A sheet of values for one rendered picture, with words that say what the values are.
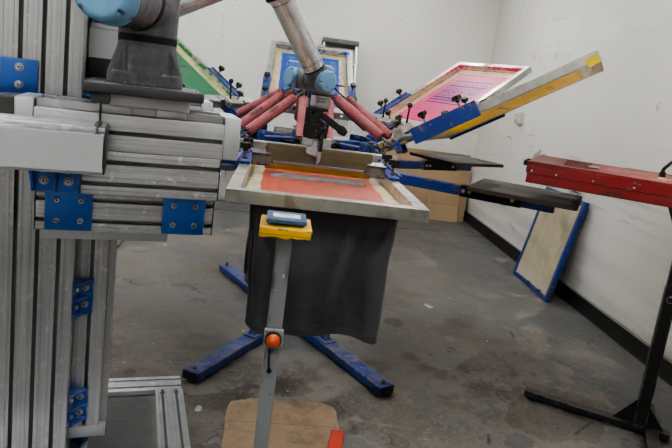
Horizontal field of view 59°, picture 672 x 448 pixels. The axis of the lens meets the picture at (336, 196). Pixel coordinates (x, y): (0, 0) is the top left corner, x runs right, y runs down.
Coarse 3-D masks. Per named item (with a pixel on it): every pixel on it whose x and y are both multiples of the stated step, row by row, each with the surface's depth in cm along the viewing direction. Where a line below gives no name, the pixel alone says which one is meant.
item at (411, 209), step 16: (240, 176) 186; (384, 176) 227; (240, 192) 165; (256, 192) 165; (272, 192) 167; (400, 192) 195; (304, 208) 167; (320, 208) 168; (336, 208) 168; (352, 208) 168; (368, 208) 169; (384, 208) 169; (400, 208) 170; (416, 208) 171
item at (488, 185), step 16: (416, 176) 286; (448, 192) 278; (464, 192) 275; (480, 192) 254; (496, 192) 251; (512, 192) 256; (528, 192) 263; (544, 192) 269; (560, 192) 276; (528, 208) 264; (544, 208) 261; (576, 208) 240
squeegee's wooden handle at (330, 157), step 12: (276, 144) 223; (288, 144) 224; (276, 156) 224; (288, 156) 224; (300, 156) 224; (312, 156) 225; (324, 156) 225; (336, 156) 225; (348, 156) 226; (360, 156) 226; (372, 156) 227; (348, 168) 227; (360, 168) 227
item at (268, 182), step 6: (264, 174) 217; (300, 174) 227; (306, 174) 229; (312, 174) 231; (264, 180) 204; (270, 180) 206; (276, 180) 207; (306, 180) 215; (264, 186) 193; (270, 186) 195; (276, 186) 196
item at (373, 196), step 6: (318, 174) 233; (348, 180) 228; (354, 180) 230; (360, 180) 232; (366, 180) 234; (360, 186) 218; (366, 192) 207; (372, 192) 208; (372, 198) 197; (378, 198) 198
